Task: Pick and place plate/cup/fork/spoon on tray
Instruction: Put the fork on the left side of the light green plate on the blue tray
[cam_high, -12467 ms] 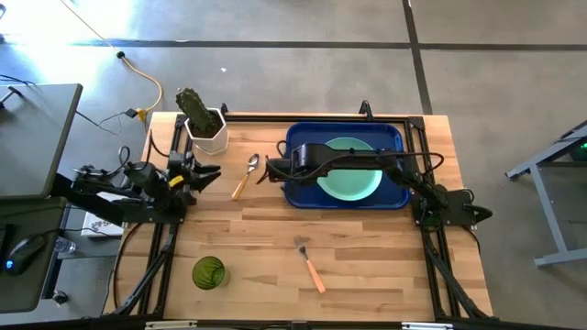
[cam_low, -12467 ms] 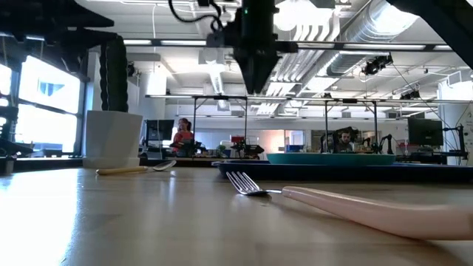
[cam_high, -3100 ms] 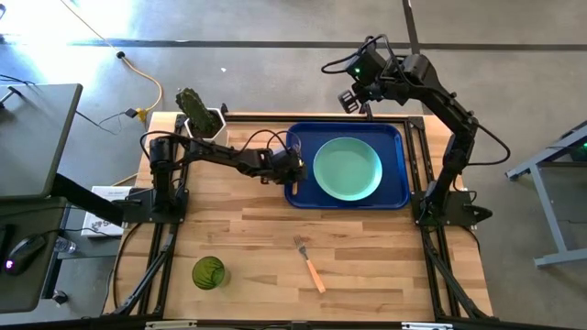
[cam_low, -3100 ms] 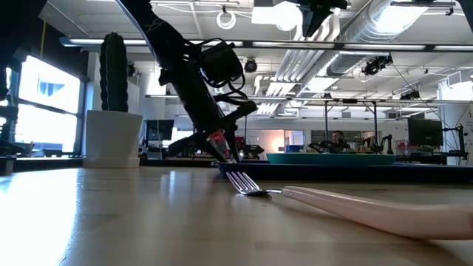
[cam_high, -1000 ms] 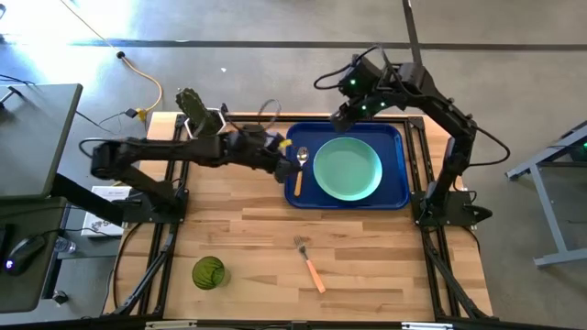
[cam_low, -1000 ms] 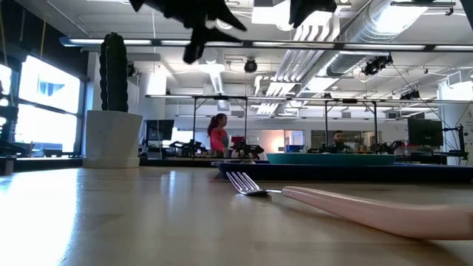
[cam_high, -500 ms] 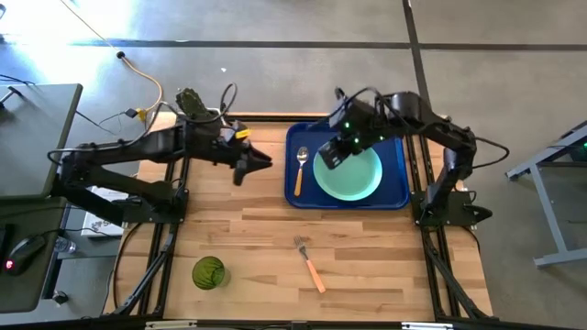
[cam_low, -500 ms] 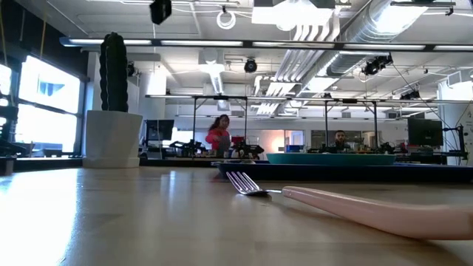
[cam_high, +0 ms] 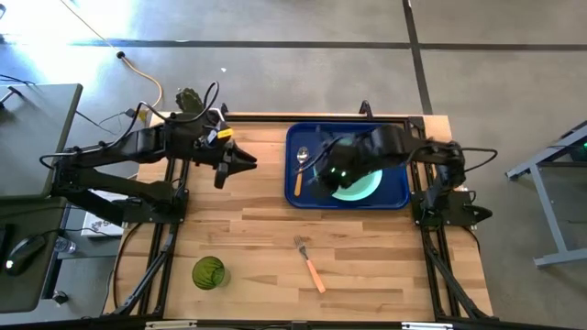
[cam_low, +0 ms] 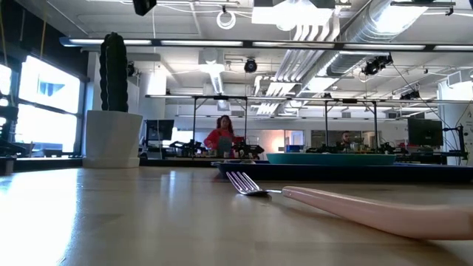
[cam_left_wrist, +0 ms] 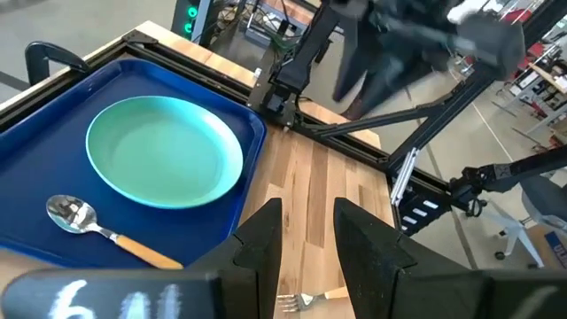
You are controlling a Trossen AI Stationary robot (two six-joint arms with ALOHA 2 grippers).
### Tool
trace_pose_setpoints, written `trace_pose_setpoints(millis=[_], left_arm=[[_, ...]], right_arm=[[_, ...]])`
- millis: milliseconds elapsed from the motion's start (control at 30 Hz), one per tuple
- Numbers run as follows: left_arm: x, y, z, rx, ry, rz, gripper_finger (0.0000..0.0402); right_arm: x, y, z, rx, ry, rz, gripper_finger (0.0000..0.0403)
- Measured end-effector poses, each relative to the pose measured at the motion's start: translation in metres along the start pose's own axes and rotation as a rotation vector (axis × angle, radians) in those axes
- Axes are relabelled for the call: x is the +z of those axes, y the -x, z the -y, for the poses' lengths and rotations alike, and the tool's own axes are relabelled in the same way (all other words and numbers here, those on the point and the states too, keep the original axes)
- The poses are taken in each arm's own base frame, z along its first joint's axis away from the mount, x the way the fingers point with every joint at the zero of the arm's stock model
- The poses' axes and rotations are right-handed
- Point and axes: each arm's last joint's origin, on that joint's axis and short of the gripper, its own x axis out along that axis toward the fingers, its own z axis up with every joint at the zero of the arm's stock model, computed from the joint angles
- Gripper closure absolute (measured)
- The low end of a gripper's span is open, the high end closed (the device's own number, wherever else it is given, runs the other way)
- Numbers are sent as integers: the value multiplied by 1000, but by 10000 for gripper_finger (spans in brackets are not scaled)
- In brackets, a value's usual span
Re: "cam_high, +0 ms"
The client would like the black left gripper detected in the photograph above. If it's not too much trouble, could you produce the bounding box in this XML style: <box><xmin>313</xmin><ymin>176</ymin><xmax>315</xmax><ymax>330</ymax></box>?
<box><xmin>192</xmin><ymin>123</ymin><xmax>259</xmax><ymax>176</ymax></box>

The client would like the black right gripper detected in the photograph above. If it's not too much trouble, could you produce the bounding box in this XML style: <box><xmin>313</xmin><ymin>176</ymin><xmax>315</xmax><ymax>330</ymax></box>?
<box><xmin>313</xmin><ymin>137</ymin><xmax>368</xmax><ymax>199</ymax></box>

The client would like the teal round plate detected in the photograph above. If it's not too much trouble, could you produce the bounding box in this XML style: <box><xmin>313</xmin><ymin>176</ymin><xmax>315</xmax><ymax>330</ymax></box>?
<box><xmin>313</xmin><ymin>136</ymin><xmax>384</xmax><ymax>203</ymax></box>

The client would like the spoon with orange handle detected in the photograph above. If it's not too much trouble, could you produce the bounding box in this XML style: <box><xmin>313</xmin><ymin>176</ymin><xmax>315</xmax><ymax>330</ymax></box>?
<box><xmin>293</xmin><ymin>146</ymin><xmax>310</xmax><ymax>198</ymax></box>

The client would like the fork with orange handle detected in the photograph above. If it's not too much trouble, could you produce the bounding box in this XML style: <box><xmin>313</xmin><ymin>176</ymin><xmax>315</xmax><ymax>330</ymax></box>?
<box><xmin>293</xmin><ymin>235</ymin><xmax>327</xmax><ymax>294</ymax></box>

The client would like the green faceted cup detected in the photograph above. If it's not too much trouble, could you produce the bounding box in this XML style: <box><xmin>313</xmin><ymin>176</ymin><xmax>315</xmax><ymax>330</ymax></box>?
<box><xmin>191</xmin><ymin>255</ymin><xmax>231</xmax><ymax>292</ymax></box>

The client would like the blue plastic tray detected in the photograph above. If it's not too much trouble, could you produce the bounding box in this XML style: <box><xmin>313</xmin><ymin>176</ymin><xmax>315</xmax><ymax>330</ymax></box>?
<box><xmin>283</xmin><ymin>121</ymin><xmax>411</xmax><ymax>211</ymax></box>

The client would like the green cactus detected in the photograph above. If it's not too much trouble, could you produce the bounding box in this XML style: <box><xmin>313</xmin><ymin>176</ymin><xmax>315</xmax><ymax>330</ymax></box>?
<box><xmin>175</xmin><ymin>87</ymin><xmax>205</xmax><ymax>116</ymax></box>

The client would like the white printed booklet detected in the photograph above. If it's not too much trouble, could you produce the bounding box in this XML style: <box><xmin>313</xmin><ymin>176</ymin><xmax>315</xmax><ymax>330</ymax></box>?
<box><xmin>81</xmin><ymin>187</ymin><xmax>130</xmax><ymax>238</ymax></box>

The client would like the silver aluminium bar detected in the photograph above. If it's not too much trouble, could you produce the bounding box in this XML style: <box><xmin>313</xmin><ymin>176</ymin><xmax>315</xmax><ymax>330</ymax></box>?
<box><xmin>145</xmin><ymin>320</ymin><xmax>199</xmax><ymax>330</ymax></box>
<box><xmin>401</xmin><ymin>322</ymin><xmax>455</xmax><ymax>330</ymax></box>

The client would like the clear water bottle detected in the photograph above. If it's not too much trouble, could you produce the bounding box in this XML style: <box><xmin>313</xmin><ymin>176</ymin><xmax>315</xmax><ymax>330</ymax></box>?
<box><xmin>54</xmin><ymin>236</ymin><xmax>78</xmax><ymax>256</ymax></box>

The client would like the grey desk top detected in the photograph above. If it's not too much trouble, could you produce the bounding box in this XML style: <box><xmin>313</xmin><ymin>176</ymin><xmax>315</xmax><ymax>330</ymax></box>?
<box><xmin>0</xmin><ymin>82</ymin><xmax>84</xmax><ymax>201</ymax></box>

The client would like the black computer mouse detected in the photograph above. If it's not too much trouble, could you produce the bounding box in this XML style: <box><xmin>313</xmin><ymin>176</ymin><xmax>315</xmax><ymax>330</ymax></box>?
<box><xmin>3</xmin><ymin>234</ymin><xmax>47</xmax><ymax>278</ymax></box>

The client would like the dark desk surface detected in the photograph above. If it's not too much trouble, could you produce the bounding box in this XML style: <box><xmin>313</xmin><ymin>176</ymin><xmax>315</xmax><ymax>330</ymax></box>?
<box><xmin>0</xmin><ymin>196</ymin><xmax>69</xmax><ymax>315</ymax></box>

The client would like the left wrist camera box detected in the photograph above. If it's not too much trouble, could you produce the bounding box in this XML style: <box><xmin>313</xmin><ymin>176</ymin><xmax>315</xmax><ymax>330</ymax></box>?
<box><xmin>213</xmin><ymin>160</ymin><xmax>230</xmax><ymax>191</ymax></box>

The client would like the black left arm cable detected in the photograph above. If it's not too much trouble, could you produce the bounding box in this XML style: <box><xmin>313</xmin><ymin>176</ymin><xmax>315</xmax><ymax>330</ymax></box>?
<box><xmin>39</xmin><ymin>81</ymin><xmax>221</xmax><ymax>171</ymax></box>

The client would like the yellow floor cable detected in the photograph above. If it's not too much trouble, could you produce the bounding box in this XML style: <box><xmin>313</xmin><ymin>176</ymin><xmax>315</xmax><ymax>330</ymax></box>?
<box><xmin>59</xmin><ymin>0</ymin><xmax>164</xmax><ymax>121</ymax></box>

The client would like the black table frame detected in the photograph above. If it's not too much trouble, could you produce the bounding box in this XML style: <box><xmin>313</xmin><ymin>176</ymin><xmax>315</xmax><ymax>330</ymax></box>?
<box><xmin>103</xmin><ymin>112</ymin><xmax>494</xmax><ymax>330</ymax></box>

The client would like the grey metal table frame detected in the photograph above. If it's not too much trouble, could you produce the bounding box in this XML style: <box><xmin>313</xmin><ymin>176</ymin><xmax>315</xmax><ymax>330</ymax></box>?
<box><xmin>504</xmin><ymin>121</ymin><xmax>587</xmax><ymax>270</ymax></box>

